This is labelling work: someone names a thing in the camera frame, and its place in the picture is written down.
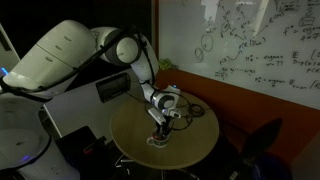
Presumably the black clamp with red handle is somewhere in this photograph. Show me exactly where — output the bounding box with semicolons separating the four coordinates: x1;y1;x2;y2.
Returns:
82;135;108;156

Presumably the white and green ceramic mug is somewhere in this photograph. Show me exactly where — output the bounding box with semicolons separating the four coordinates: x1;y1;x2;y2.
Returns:
146;130;170;149

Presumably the whiteboard with handwritten notes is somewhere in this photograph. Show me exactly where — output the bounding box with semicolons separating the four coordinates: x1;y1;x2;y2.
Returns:
157;0;320;111

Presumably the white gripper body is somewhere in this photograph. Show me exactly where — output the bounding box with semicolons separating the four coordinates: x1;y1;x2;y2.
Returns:
147;107;167;126

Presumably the green object on whiteboard ledge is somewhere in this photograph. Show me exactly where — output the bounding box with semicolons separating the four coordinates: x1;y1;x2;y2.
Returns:
157;58;173;71

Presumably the dark office chair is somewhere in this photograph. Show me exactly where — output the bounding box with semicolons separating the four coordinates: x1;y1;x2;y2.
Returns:
226;117;284;180

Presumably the black cable bundle on table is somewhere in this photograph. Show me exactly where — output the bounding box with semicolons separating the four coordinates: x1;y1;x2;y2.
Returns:
126;91;206;132

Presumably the black wall-mounted box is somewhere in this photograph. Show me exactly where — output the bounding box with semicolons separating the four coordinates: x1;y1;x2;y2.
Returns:
95;72;132;104

